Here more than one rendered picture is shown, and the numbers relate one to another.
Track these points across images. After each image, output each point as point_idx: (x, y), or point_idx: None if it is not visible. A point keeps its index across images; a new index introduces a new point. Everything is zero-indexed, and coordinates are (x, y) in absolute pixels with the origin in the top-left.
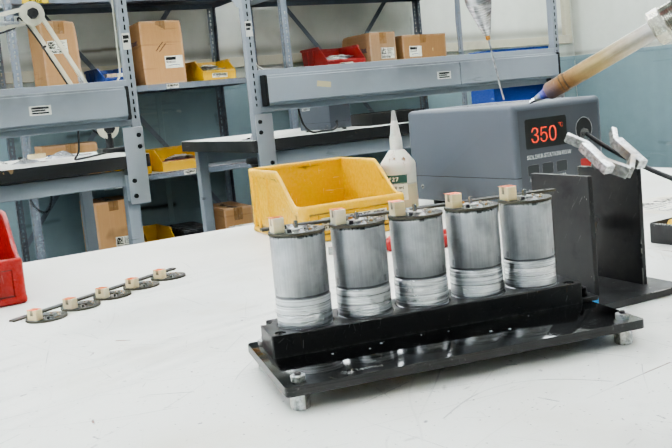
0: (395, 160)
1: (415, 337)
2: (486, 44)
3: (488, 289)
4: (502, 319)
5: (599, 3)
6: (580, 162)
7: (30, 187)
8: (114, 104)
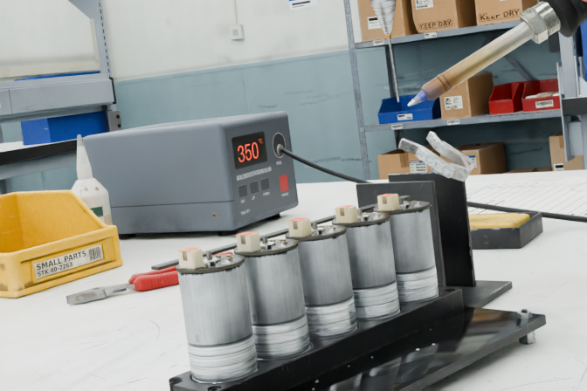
0: (87, 191)
1: (345, 369)
2: (16, 72)
3: (391, 306)
4: (410, 337)
5: (131, 28)
6: (279, 180)
7: None
8: None
